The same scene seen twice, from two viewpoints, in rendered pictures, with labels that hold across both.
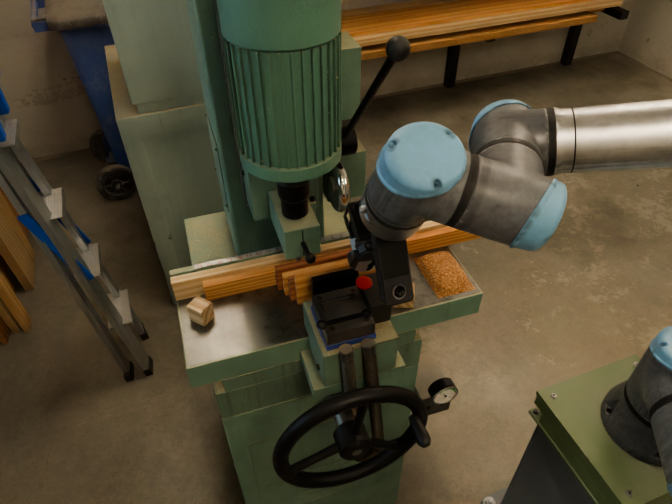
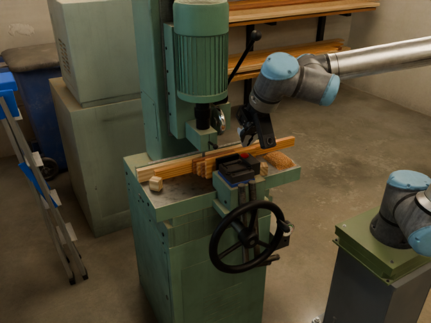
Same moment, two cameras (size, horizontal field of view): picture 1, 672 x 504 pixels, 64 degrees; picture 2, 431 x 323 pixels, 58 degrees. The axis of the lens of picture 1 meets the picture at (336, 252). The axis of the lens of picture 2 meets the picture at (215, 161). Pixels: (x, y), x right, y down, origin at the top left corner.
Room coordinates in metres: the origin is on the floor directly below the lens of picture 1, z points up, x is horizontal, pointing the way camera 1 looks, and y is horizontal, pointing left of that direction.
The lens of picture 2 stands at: (-0.47, 0.25, 1.67)
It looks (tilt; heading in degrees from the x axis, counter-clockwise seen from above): 30 degrees down; 350
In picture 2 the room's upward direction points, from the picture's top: straight up
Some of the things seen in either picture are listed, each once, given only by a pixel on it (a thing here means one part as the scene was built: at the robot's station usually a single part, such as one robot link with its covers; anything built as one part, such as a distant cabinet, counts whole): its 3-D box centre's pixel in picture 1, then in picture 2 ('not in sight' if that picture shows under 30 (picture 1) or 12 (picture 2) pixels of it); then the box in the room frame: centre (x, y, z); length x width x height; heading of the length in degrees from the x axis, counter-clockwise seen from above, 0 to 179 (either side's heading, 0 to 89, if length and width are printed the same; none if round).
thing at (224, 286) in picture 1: (350, 257); (229, 156); (0.84, -0.03, 0.92); 0.62 x 0.02 x 0.04; 107
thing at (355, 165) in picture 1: (343, 168); (217, 115); (1.03, -0.02, 1.02); 0.09 x 0.07 x 0.12; 107
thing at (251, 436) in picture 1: (298, 380); (194, 253); (0.92, 0.11, 0.36); 0.58 x 0.45 x 0.71; 17
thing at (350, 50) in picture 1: (336, 77); not in sight; (1.06, 0.00, 1.23); 0.09 x 0.08 x 0.15; 17
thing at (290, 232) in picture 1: (295, 223); (201, 136); (0.83, 0.08, 1.03); 0.14 x 0.07 x 0.09; 17
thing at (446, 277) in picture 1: (444, 268); (279, 157); (0.81, -0.23, 0.91); 0.12 x 0.09 x 0.03; 17
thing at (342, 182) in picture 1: (337, 184); (217, 121); (0.97, 0.00, 1.02); 0.12 x 0.03 x 0.12; 17
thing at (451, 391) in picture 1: (441, 391); (285, 229); (0.69, -0.23, 0.65); 0.06 x 0.04 x 0.08; 107
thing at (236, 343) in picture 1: (335, 317); (226, 184); (0.72, 0.00, 0.87); 0.61 x 0.30 x 0.06; 107
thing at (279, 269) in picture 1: (318, 268); (213, 161); (0.80, 0.04, 0.93); 0.18 x 0.02 x 0.06; 107
